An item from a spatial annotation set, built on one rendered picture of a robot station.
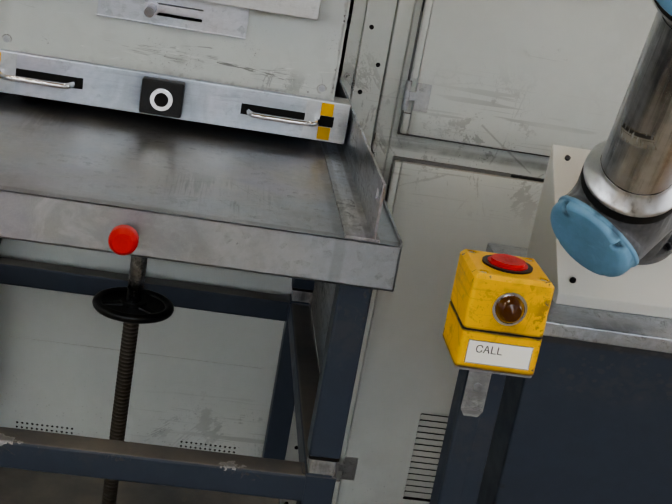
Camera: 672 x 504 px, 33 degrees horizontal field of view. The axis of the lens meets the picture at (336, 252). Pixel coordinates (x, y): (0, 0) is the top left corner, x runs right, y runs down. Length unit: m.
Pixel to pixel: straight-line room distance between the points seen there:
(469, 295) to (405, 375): 1.02
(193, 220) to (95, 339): 0.83
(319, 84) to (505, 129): 0.43
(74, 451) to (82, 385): 0.70
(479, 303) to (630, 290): 0.51
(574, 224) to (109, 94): 0.70
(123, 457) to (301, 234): 0.36
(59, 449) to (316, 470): 0.31
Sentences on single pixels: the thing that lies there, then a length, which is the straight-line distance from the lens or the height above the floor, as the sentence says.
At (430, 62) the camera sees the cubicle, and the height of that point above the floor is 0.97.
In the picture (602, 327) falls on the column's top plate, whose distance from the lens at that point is 1.48.
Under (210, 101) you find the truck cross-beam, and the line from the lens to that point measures 1.65.
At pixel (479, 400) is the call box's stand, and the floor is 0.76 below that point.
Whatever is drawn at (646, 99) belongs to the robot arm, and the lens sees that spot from 1.21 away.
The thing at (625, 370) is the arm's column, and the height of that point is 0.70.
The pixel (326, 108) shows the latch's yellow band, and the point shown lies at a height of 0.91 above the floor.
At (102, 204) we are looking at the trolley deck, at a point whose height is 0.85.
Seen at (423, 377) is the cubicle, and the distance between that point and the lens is 2.09.
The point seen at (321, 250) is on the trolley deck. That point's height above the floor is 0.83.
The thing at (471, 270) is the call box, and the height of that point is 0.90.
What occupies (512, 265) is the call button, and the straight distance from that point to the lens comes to 1.10.
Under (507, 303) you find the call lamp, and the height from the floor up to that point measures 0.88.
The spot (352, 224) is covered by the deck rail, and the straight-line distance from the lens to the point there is 1.33.
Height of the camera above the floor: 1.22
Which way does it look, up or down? 18 degrees down
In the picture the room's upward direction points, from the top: 10 degrees clockwise
